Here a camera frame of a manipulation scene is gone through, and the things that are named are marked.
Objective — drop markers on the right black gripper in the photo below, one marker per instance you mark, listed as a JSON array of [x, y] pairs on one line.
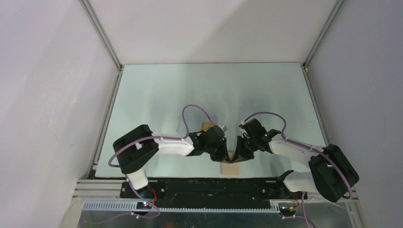
[[240, 155]]

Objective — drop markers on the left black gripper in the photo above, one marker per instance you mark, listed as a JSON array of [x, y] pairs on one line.
[[223, 156]]

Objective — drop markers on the tan leather card holder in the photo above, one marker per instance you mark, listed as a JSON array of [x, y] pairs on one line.
[[230, 169]]

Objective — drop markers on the clear plastic card box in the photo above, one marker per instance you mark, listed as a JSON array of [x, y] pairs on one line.
[[195, 122]]

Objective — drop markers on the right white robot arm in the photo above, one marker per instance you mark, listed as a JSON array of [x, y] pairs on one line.
[[329, 173]]

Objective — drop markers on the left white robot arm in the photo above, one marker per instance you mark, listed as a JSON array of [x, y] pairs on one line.
[[137, 147]]

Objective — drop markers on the gold credit card in box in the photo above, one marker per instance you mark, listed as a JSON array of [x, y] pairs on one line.
[[206, 125]]

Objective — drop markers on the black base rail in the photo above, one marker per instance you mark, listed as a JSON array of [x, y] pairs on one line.
[[216, 193]]

